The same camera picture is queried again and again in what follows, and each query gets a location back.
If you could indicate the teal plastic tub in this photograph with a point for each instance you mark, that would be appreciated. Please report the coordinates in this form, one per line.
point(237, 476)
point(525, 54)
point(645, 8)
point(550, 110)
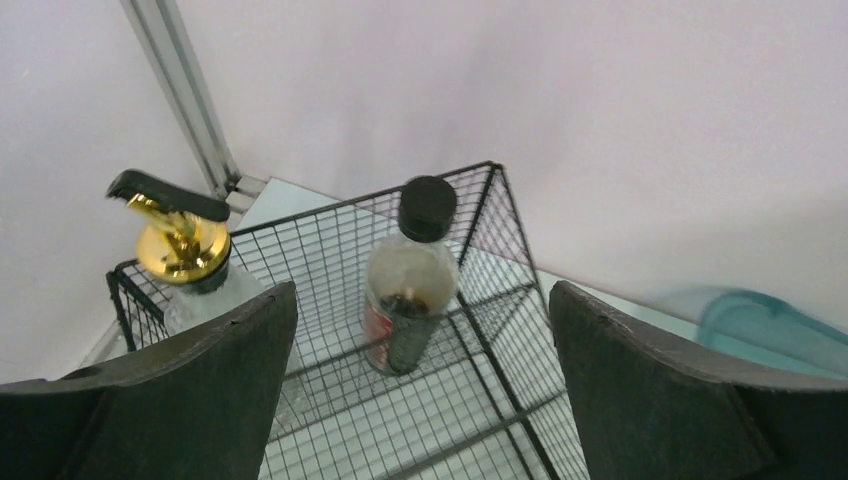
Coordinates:
point(760, 328)

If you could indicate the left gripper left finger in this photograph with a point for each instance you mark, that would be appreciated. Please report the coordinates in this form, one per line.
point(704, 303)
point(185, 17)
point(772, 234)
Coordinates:
point(197, 405)

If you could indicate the dark sauce bottle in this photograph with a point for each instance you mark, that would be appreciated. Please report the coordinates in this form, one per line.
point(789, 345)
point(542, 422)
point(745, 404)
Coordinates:
point(411, 277)

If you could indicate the aluminium frame post left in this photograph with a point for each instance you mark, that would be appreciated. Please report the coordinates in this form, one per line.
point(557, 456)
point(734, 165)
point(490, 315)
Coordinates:
point(164, 38)

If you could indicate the black wire rack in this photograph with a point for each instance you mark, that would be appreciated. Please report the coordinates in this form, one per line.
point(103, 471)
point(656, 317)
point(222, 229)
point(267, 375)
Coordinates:
point(487, 399)

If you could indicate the glass bottle gold pump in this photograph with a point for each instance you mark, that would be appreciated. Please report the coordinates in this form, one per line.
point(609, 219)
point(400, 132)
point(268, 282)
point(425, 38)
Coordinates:
point(187, 246)

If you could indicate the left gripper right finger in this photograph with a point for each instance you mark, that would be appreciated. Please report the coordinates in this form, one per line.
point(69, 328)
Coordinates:
point(649, 404)

